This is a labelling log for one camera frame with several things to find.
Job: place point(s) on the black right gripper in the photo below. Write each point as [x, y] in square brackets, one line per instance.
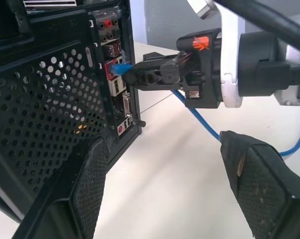
[207, 62]

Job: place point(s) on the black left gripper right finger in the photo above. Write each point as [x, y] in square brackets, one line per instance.
[264, 189]

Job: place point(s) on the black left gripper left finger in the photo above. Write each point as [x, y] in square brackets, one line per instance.
[82, 189]

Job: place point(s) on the black computer tower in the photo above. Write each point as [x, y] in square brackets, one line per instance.
[40, 99]

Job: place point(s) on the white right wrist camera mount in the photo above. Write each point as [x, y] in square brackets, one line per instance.
[230, 62]

